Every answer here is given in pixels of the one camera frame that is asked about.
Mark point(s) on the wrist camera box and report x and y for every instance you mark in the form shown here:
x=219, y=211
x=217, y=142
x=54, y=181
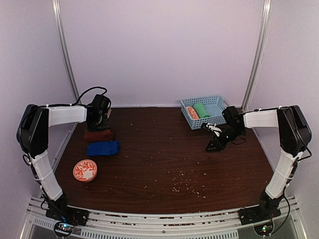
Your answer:
x=101, y=104
x=229, y=114

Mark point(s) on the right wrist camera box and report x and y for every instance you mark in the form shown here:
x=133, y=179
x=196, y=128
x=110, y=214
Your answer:
x=229, y=114

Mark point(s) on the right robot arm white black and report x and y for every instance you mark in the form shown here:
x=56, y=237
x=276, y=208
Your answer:
x=294, y=134

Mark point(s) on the right aluminium frame post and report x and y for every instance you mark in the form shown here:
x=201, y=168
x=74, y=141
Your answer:
x=261, y=44

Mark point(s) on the left aluminium frame post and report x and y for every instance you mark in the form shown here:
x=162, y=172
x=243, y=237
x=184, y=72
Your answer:
x=63, y=44

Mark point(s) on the aluminium frame post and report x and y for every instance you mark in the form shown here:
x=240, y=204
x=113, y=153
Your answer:
x=261, y=44
x=63, y=44

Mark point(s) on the orange patterned bowl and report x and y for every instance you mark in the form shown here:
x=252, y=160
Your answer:
x=85, y=170

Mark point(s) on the front aluminium rail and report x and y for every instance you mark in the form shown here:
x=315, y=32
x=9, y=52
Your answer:
x=225, y=224

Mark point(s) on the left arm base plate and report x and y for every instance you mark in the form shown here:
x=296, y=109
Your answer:
x=70, y=215

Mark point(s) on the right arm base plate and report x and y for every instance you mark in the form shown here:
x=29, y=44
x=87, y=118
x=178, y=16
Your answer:
x=254, y=215

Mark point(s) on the orange white rolled towel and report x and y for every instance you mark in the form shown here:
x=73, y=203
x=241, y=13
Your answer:
x=192, y=113

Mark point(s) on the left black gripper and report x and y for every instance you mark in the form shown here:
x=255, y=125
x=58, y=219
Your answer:
x=105, y=126

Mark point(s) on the brown towel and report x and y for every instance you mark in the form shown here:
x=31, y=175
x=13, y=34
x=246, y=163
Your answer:
x=97, y=136

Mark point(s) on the blue folded towel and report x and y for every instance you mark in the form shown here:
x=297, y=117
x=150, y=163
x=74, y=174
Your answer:
x=103, y=148

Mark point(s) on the light blue plastic basket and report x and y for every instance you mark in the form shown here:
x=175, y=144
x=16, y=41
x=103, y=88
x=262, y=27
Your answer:
x=214, y=105

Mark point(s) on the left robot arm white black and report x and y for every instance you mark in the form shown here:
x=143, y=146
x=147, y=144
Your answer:
x=33, y=136

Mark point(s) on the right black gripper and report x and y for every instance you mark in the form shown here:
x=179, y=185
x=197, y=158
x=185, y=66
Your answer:
x=217, y=143

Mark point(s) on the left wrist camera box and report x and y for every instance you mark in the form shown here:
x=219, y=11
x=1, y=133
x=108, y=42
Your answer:
x=101, y=104

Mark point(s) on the green rolled towel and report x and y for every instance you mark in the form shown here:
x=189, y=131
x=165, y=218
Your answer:
x=201, y=110

